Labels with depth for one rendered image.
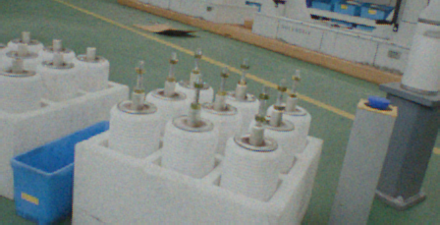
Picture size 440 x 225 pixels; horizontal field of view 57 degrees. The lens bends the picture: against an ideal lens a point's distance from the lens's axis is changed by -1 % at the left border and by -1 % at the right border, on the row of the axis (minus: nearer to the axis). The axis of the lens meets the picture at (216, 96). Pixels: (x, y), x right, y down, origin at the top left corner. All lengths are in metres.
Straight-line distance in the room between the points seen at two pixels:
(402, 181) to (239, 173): 0.61
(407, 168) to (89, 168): 0.78
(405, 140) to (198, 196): 0.63
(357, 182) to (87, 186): 0.51
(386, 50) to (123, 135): 2.32
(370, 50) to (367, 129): 2.14
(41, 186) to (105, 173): 0.14
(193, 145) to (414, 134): 0.63
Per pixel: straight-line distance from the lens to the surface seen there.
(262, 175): 0.67
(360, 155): 0.83
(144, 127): 0.75
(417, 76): 1.14
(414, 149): 1.16
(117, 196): 0.78
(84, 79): 1.11
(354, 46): 3.00
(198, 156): 0.71
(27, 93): 0.95
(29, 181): 0.87
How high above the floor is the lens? 0.51
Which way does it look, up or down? 16 degrees down
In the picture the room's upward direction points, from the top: 8 degrees clockwise
